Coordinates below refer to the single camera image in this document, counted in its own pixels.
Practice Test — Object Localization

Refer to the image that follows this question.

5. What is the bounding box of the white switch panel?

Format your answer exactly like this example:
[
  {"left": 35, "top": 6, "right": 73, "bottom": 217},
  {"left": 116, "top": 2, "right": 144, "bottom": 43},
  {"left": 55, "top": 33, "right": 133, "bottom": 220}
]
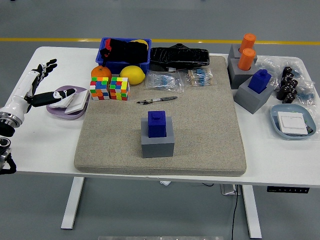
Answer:
[
  {"left": 48, "top": 88, "right": 78, "bottom": 109},
  {"left": 276, "top": 111, "right": 309, "bottom": 136},
  {"left": 64, "top": 89, "right": 90, "bottom": 116}
]

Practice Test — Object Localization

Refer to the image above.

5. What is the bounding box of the light blue tray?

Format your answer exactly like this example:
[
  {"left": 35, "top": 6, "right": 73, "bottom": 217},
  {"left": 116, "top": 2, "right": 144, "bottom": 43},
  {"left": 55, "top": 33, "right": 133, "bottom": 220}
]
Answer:
[{"left": 270, "top": 103, "right": 316, "bottom": 140}]

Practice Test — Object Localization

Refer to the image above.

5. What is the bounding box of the purple tray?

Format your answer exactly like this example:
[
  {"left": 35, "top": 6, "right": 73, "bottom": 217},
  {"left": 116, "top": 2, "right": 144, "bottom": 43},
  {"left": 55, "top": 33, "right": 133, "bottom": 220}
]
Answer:
[{"left": 45, "top": 85, "right": 91, "bottom": 121}]

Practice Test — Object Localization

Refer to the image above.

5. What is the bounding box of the white table leg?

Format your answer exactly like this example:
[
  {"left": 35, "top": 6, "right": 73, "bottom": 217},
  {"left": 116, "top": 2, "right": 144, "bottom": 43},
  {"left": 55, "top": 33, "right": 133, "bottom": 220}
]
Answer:
[
  {"left": 60, "top": 176, "right": 85, "bottom": 230},
  {"left": 241, "top": 184, "right": 263, "bottom": 239}
]

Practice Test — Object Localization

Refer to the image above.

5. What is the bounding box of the orange fruit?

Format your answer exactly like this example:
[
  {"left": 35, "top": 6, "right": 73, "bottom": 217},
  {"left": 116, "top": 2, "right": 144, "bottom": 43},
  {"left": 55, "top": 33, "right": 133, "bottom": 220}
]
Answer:
[{"left": 90, "top": 65, "right": 113, "bottom": 80}]

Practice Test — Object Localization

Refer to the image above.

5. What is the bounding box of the black pen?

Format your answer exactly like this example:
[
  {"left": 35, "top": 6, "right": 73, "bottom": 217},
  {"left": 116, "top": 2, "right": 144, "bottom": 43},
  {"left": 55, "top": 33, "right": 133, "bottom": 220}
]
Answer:
[{"left": 136, "top": 96, "right": 179, "bottom": 105}]

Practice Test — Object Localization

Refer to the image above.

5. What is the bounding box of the black wrapped keyboard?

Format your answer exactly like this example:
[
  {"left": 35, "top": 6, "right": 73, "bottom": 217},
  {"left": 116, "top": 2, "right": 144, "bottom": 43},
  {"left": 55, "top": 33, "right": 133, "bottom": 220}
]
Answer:
[{"left": 149, "top": 43, "right": 210, "bottom": 72}]

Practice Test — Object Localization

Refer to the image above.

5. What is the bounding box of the colourful puzzle cube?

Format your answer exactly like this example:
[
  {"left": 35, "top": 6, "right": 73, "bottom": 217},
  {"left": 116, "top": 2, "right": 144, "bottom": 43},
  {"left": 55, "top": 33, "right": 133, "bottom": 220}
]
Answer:
[
  {"left": 89, "top": 76, "right": 110, "bottom": 101},
  {"left": 108, "top": 76, "right": 131, "bottom": 101}
]

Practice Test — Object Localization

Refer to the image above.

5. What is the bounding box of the clear plastic parts bag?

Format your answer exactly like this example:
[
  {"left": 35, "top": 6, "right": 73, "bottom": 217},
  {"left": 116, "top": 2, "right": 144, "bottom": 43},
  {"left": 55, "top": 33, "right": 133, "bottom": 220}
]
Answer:
[
  {"left": 294, "top": 81, "right": 316, "bottom": 106},
  {"left": 256, "top": 55, "right": 301, "bottom": 86}
]

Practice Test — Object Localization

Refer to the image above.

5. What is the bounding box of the clear bag of blue resistors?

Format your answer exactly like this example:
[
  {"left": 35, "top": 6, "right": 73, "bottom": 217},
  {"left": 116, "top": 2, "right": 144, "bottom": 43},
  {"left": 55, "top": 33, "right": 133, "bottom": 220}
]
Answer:
[
  {"left": 144, "top": 70, "right": 185, "bottom": 94},
  {"left": 179, "top": 67, "right": 215, "bottom": 88}
]

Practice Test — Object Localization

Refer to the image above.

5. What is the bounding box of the grey square seal holder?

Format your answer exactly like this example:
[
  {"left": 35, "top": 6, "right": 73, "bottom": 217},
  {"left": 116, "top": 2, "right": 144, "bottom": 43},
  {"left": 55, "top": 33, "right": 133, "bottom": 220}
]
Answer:
[
  {"left": 233, "top": 74, "right": 275, "bottom": 115},
  {"left": 140, "top": 116, "right": 175, "bottom": 158}
]

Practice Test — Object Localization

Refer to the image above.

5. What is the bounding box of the grey-brown mat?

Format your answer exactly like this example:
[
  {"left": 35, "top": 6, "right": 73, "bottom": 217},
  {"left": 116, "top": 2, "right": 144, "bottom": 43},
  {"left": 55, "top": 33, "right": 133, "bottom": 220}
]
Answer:
[{"left": 73, "top": 55, "right": 247, "bottom": 178}]

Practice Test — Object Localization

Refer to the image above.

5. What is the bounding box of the grey box under table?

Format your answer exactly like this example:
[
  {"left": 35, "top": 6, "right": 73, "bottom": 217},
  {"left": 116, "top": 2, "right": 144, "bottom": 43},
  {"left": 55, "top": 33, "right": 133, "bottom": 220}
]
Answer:
[{"left": 219, "top": 184, "right": 242, "bottom": 196}]

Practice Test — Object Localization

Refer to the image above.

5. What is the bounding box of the orange round seal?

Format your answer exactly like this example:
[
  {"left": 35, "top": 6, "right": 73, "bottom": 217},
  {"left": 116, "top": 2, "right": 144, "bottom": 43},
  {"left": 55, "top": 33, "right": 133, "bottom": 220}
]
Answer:
[
  {"left": 237, "top": 47, "right": 257, "bottom": 71},
  {"left": 238, "top": 33, "right": 257, "bottom": 54}
]

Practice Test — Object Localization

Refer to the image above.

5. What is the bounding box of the black power cable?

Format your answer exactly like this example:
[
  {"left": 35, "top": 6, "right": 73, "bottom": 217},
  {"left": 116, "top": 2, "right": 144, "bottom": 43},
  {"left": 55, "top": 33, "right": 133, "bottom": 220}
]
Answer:
[{"left": 231, "top": 184, "right": 241, "bottom": 240}]

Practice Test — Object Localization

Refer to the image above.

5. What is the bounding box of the grey round seal holder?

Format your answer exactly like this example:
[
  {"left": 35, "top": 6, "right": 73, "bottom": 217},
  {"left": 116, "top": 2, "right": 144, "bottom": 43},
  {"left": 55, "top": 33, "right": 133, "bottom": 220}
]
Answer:
[
  {"left": 227, "top": 44, "right": 258, "bottom": 65},
  {"left": 226, "top": 58, "right": 258, "bottom": 90}
]

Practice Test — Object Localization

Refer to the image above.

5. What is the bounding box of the black cloth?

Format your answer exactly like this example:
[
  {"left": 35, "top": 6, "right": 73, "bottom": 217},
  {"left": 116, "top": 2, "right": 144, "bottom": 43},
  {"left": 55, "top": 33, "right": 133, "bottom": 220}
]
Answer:
[{"left": 99, "top": 38, "right": 149, "bottom": 63}]

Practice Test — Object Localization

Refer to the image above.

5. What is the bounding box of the yellow lemon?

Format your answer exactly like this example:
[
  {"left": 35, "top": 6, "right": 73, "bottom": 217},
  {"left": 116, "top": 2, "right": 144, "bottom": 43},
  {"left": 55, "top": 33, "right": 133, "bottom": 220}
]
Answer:
[{"left": 119, "top": 65, "right": 146, "bottom": 85}]

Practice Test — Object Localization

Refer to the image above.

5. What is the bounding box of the blue square seal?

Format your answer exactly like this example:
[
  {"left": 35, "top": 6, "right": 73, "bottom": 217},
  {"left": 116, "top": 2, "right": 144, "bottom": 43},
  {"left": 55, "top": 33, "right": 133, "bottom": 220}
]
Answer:
[
  {"left": 247, "top": 68, "right": 272, "bottom": 95},
  {"left": 147, "top": 110, "right": 168, "bottom": 138}
]

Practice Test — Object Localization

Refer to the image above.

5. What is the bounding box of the blue plastic bin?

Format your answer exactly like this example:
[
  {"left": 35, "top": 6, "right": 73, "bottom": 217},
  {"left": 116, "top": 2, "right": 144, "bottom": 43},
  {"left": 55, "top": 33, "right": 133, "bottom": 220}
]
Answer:
[{"left": 95, "top": 37, "right": 153, "bottom": 75}]

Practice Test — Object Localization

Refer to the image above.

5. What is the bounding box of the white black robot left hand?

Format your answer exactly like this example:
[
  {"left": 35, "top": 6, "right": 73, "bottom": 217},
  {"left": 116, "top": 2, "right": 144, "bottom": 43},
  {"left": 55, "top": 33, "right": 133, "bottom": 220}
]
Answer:
[{"left": 1, "top": 58, "right": 77, "bottom": 121}]

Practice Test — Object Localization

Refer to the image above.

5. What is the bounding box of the black table control panel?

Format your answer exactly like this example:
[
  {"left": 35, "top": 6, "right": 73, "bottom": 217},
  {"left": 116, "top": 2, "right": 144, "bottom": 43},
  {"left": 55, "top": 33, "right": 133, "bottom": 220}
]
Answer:
[{"left": 266, "top": 186, "right": 310, "bottom": 194}]

